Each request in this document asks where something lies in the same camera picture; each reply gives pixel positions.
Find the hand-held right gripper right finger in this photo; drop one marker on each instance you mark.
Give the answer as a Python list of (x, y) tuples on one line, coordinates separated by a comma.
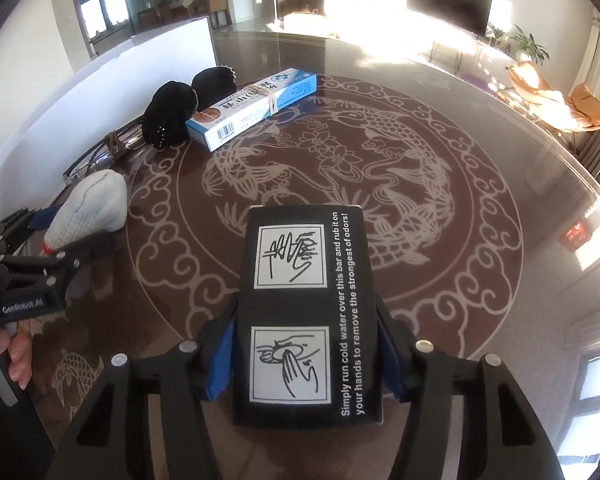
[(394, 365)]

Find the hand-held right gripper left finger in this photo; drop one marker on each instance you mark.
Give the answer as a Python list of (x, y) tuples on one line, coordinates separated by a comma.
[(220, 360)]

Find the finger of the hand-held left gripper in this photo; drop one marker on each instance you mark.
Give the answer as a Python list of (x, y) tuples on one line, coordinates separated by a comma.
[(37, 217), (55, 267)]

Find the white knit glove orange cuff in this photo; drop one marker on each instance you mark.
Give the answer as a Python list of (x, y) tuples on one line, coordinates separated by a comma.
[(92, 205)]

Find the black printed box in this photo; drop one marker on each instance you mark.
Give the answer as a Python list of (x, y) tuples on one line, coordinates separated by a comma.
[(305, 310)]

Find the white cardboard box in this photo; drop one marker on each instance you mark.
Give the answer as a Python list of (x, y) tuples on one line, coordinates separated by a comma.
[(55, 110)]

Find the black knit glove with rhinestones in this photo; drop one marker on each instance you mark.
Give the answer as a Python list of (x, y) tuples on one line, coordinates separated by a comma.
[(170, 110)]

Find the black sock with silver trim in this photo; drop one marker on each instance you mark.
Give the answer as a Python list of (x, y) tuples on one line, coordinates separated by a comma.
[(212, 82)]

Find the blue white toothpaste box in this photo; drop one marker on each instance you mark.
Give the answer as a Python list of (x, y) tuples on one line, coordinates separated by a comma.
[(250, 110)]

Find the brown patterned desktop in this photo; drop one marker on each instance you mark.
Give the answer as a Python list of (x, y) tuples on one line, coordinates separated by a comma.
[(455, 210)]

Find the person's left hand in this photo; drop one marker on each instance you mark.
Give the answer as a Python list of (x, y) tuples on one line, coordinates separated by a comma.
[(22, 360)]

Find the balcony window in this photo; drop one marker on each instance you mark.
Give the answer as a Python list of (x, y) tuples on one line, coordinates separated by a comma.
[(102, 10)]

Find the tan rubber band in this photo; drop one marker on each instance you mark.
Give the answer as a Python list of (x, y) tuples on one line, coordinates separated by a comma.
[(272, 100)]

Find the orange lounge chair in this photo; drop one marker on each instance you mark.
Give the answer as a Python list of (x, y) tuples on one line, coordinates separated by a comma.
[(530, 82), (587, 107)]

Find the white media console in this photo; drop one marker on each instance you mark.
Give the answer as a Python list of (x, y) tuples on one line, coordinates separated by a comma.
[(480, 52)]

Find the small green potted plant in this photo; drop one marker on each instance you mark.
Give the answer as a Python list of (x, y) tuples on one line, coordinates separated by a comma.
[(497, 35)]

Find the large green potted plant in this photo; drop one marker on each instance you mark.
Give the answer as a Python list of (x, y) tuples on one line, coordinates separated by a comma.
[(530, 45)]

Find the black television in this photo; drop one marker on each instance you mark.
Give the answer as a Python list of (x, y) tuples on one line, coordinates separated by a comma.
[(450, 2)]

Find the covered floor air conditioner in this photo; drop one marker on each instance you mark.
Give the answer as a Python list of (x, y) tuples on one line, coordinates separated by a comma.
[(597, 55)]

